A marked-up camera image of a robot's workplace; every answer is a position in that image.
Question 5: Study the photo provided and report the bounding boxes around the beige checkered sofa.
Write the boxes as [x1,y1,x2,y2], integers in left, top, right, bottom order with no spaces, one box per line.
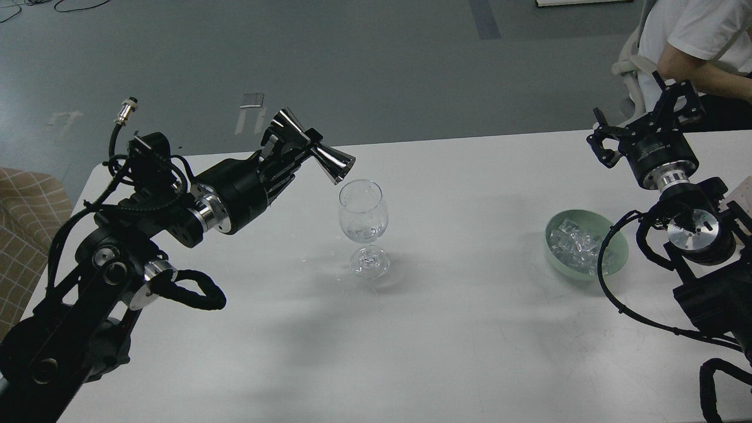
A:
[1,167,72,338]

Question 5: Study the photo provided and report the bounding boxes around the clear wine glass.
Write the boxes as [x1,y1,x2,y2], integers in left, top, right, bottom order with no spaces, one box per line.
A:
[338,179,390,279]

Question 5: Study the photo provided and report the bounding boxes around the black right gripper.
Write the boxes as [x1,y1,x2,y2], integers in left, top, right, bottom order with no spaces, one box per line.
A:
[586,80,707,190]

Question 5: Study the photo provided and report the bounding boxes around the clear ice cubes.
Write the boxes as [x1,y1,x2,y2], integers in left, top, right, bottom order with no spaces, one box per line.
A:
[548,219,603,276]

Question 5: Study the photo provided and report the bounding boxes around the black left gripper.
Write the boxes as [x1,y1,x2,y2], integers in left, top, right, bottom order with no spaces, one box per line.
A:
[199,123,312,235]

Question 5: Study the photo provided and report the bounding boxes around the steel double jigger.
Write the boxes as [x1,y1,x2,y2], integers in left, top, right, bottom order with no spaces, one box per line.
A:
[268,108,355,185]

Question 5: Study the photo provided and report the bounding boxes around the green bowl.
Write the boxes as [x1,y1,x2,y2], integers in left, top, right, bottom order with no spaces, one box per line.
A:
[543,209,613,281]

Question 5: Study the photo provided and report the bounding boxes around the person in white shirt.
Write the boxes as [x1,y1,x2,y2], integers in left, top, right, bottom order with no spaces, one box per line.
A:
[637,1,751,132]

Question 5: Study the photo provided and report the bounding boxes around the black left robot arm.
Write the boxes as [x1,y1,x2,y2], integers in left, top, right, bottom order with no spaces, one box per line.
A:
[2,98,323,422]

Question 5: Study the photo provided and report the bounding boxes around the beige perforated block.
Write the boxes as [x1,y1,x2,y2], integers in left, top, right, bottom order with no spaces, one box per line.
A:
[720,176,752,217]

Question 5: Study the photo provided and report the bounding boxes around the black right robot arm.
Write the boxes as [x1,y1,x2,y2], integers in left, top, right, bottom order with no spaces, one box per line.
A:
[586,78,751,360]

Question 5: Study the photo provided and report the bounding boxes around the white office chair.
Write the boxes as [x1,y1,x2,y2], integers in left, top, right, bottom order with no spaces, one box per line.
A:
[610,1,656,126]

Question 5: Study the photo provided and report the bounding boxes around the black floor cable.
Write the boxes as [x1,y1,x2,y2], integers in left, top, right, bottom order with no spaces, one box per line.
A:
[0,0,111,23]

